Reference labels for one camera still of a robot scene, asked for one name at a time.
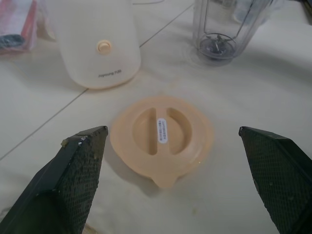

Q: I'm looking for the peach blender lid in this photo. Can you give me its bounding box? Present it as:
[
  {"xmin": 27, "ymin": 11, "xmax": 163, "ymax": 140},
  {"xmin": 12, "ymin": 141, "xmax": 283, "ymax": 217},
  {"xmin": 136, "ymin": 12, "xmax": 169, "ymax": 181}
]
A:
[{"xmin": 109, "ymin": 95, "xmax": 216, "ymax": 190}]

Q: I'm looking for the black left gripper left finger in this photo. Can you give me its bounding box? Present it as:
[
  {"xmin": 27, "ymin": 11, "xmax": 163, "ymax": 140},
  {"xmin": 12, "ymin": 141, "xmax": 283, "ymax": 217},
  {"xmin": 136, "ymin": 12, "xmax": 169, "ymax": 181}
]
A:
[{"xmin": 0, "ymin": 125, "xmax": 109, "ymax": 234}]

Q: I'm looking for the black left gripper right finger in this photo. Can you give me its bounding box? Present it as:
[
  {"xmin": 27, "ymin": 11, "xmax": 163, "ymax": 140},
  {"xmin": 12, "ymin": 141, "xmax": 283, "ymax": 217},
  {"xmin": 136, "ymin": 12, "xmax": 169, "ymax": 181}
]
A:
[{"xmin": 238, "ymin": 126, "xmax": 312, "ymax": 234}]

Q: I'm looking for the red packaged item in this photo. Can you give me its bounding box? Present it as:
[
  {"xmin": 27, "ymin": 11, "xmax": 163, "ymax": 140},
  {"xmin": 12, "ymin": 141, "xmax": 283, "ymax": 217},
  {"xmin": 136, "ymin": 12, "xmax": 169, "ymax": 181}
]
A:
[{"xmin": 0, "ymin": 0, "xmax": 39, "ymax": 56}]

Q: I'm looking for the white blender base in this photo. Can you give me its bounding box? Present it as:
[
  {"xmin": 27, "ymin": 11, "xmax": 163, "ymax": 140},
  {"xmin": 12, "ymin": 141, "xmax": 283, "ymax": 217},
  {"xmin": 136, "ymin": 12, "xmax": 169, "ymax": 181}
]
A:
[{"xmin": 50, "ymin": 0, "xmax": 142, "ymax": 90}]

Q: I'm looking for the dark round object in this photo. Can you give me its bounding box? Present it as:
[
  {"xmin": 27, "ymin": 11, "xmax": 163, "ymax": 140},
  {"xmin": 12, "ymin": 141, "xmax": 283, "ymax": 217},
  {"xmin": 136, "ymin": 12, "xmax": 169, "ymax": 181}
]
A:
[{"xmin": 0, "ymin": 34, "xmax": 27, "ymax": 49}]

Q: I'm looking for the clear plastic blender jar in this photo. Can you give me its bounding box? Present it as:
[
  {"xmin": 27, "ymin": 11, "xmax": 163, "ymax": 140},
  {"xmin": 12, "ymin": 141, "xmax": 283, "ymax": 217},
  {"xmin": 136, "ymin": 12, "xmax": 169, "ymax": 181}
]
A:
[{"xmin": 191, "ymin": 0, "xmax": 265, "ymax": 65}]

